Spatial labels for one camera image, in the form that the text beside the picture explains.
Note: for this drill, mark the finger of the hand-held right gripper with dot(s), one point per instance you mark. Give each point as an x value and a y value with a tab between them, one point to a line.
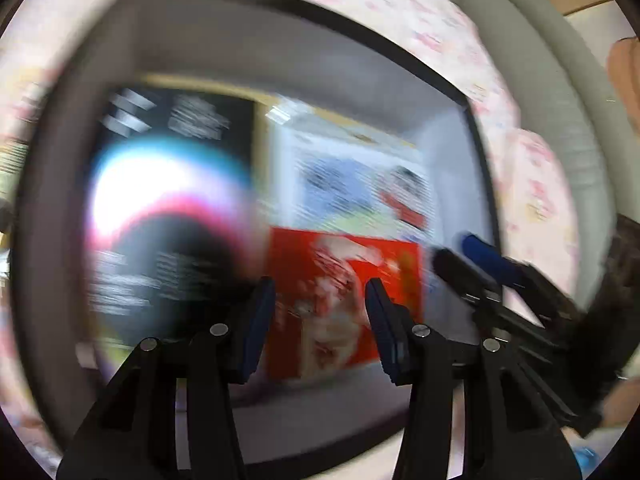
487	257
460	272

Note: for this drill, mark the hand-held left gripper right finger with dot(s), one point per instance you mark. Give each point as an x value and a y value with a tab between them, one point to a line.
385	332

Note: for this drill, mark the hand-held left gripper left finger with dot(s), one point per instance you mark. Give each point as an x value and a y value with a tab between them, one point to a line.
255	332

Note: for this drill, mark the red snack packet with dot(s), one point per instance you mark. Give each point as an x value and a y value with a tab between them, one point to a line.
325	285

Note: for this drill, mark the grey storage box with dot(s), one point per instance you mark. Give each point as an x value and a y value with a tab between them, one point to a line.
200	35

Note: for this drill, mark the pink cartoon printed blanket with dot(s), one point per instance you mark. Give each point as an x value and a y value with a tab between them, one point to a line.
400	10

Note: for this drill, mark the white cartoon cover book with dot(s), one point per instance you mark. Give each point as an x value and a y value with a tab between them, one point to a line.
345	180

